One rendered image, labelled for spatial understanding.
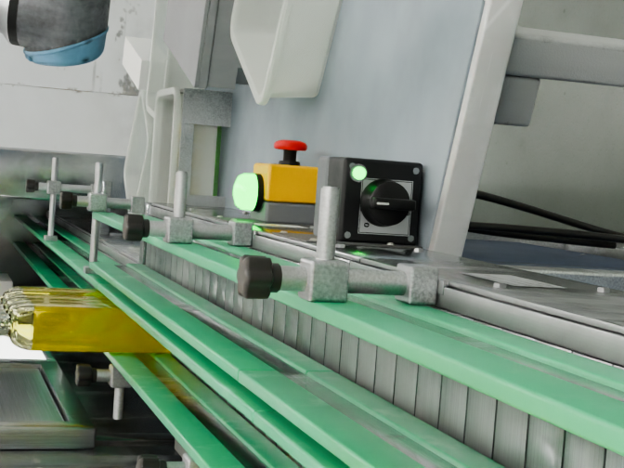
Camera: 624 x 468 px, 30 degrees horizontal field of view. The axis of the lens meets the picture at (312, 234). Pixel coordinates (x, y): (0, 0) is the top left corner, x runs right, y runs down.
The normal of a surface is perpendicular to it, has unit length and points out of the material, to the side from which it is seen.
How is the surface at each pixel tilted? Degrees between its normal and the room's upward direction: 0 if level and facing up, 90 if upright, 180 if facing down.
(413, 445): 90
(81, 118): 90
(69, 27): 87
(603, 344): 0
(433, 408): 0
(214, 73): 90
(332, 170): 0
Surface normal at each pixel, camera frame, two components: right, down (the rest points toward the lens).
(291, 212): 0.31, 0.07
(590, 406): 0.07, -1.00
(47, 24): -0.05, 0.43
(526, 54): 0.27, 0.40
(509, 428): -0.95, -0.05
